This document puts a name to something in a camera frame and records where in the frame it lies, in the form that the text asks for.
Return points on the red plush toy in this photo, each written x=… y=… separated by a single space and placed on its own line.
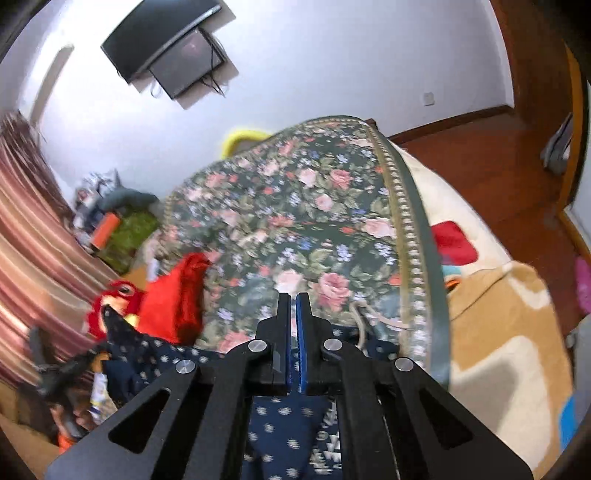
x=120 y=290

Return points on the white air conditioner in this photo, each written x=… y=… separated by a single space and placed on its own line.
x=51 y=78

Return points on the striped brown curtain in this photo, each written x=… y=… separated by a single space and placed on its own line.
x=37 y=240

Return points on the red flat item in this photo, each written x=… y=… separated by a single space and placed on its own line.
x=455 y=242

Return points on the wall socket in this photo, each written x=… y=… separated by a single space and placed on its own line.
x=429 y=98

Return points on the pink item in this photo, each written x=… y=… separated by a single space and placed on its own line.
x=582 y=286

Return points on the small black wall monitor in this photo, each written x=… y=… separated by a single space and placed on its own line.
x=189 y=60

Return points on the tan and cream blanket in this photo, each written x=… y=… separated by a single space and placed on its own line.
x=498 y=369

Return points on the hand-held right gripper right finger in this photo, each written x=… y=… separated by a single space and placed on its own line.
x=302 y=332

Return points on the navy patterned hooded garment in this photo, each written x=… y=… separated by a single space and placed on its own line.
x=286 y=438

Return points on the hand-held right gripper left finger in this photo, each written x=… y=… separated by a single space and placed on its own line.
x=282 y=323

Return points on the white bed sheet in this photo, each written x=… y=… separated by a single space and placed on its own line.
x=461 y=198

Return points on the grey bag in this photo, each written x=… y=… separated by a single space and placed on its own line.
x=558 y=147

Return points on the floral bedspread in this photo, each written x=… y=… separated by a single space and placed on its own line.
x=300 y=207

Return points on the orange box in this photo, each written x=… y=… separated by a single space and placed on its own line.
x=105 y=228

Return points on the red cloth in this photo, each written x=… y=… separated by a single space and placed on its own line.
x=175 y=295

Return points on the grey plush toy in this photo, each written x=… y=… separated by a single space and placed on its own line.
x=129 y=198

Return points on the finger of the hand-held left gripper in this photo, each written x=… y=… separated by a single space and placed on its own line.
x=85 y=362

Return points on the black wall television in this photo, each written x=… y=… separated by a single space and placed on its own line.
x=157 y=32

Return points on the wooden room door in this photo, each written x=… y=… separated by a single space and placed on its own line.
x=531 y=55

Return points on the brown cardboard box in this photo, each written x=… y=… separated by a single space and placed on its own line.
x=23 y=443

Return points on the wooden wardrobe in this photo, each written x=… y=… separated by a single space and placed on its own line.
x=570 y=138

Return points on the person's left hand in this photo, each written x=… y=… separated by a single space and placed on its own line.
x=81 y=422

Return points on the pile of clutter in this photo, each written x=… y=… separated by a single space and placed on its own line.
x=90 y=189

